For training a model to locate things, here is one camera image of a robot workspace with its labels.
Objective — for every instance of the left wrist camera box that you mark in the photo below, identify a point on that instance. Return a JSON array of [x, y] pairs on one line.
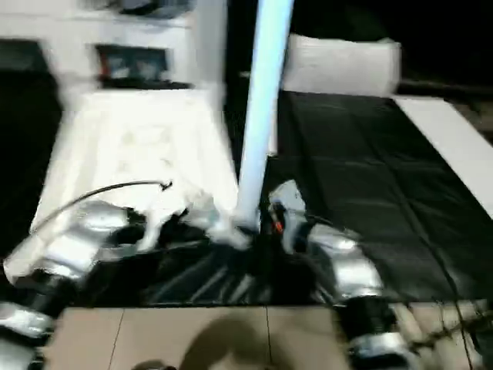
[[166, 212]]

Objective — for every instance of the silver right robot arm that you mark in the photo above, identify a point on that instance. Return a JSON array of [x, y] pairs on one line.
[[347, 270]]

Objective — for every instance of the white cabinet with glass doors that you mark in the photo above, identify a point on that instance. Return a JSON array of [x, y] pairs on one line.
[[115, 38]]

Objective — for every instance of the flat white board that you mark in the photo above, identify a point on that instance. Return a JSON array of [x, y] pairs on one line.
[[454, 146]]

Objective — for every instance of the white plastic table top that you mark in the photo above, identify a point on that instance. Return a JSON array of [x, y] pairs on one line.
[[139, 139]]

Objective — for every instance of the black work mat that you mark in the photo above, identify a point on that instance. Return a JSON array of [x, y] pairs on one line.
[[370, 185]]

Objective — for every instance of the white plastic bag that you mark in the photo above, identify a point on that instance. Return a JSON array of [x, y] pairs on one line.
[[339, 65]]

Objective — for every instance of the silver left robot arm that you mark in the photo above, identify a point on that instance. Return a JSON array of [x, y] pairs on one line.
[[77, 243]]

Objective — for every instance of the white plastic table leg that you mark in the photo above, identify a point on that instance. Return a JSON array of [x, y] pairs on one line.
[[210, 38], [272, 139], [266, 77], [68, 86]]

